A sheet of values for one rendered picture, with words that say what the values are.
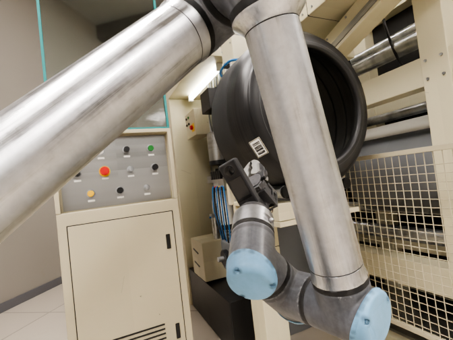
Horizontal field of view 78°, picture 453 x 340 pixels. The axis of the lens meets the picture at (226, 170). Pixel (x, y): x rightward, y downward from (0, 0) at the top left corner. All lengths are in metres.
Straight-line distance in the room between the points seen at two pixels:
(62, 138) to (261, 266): 0.35
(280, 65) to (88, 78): 0.26
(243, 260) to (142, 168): 1.07
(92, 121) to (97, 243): 1.10
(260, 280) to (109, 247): 1.03
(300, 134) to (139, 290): 1.24
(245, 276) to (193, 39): 0.40
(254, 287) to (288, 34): 0.41
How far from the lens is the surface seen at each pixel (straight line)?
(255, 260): 0.51
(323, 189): 0.43
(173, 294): 1.55
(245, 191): 0.63
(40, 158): 0.38
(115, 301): 1.52
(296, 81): 0.43
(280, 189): 0.97
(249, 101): 0.91
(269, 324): 1.50
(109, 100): 0.40
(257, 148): 0.91
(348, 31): 1.43
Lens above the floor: 0.96
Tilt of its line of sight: 2 degrees up
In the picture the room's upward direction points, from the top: 7 degrees counter-clockwise
